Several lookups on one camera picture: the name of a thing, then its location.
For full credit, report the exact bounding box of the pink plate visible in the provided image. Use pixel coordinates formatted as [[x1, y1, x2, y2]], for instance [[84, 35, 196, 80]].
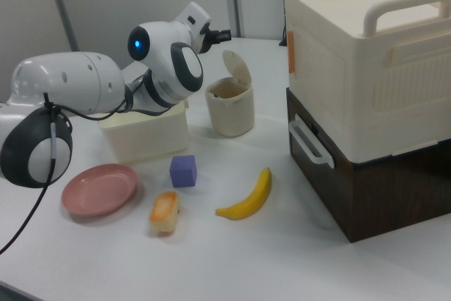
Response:
[[61, 163, 139, 218]]

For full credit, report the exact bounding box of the yellow banana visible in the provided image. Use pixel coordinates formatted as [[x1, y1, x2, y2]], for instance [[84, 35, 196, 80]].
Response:
[[215, 167, 273, 221]]

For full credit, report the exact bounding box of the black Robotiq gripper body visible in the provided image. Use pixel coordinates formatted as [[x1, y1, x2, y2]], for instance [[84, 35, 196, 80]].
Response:
[[197, 21, 216, 54]]

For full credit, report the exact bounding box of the white drawer handle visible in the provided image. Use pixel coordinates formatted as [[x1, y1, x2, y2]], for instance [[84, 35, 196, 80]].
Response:
[[288, 113, 335, 168]]

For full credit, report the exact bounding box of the dark brown drawer box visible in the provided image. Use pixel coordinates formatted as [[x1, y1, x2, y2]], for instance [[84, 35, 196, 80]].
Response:
[[285, 87, 451, 244]]

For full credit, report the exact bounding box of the beige trash can lid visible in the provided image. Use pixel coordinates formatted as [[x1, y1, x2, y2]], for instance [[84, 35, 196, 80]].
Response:
[[221, 49, 252, 85]]

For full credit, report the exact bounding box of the orange tape strip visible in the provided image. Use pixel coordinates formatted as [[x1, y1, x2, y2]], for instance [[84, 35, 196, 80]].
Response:
[[287, 31, 296, 73]]

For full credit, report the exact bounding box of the purple cube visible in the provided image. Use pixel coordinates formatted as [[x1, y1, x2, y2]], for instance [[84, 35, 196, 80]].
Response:
[[169, 154, 197, 189]]

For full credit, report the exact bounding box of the cream plastic bin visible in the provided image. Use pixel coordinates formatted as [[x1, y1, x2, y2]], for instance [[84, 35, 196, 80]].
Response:
[[98, 99, 190, 166]]

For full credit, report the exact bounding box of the cream storage box with handles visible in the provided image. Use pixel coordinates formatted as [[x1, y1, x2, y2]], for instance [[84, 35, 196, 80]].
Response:
[[283, 0, 451, 161]]

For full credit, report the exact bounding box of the toasted bread loaf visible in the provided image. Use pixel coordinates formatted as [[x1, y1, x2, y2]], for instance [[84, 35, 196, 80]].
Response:
[[149, 190, 181, 237]]

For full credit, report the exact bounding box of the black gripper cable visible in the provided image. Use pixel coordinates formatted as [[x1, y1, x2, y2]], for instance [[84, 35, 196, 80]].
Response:
[[0, 82, 149, 256]]

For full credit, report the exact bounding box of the small beige trash can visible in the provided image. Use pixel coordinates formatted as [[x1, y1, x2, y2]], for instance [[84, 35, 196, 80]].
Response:
[[205, 49, 255, 139]]

